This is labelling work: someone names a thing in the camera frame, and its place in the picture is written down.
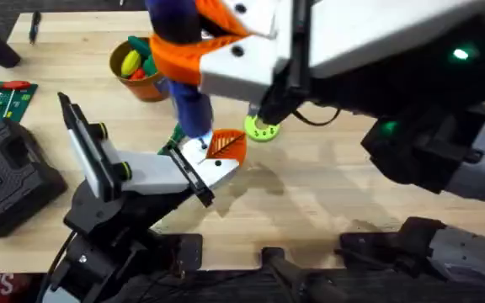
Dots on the green disc with holes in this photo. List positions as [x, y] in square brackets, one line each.
[263, 134]

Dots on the right wrist black plate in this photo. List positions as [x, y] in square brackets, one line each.
[299, 42]

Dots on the black rail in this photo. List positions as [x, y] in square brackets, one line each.
[234, 290]

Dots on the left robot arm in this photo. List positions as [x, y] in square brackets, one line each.
[99, 273]

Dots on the brown tub of toys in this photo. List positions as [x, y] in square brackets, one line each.
[141, 90]

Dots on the black pen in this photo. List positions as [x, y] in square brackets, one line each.
[34, 26]

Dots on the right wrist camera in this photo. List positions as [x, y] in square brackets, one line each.
[276, 107]

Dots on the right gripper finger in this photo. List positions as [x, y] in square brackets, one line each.
[255, 14]
[230, 69]

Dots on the black tool case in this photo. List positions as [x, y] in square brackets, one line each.
[11, 177]

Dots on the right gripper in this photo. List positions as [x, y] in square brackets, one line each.
[394, 33]

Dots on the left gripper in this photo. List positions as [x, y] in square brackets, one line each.
[154, 172]

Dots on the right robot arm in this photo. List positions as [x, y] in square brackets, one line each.
[478, 168]

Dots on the green toy vegetable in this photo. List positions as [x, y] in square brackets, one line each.
[176, 134]

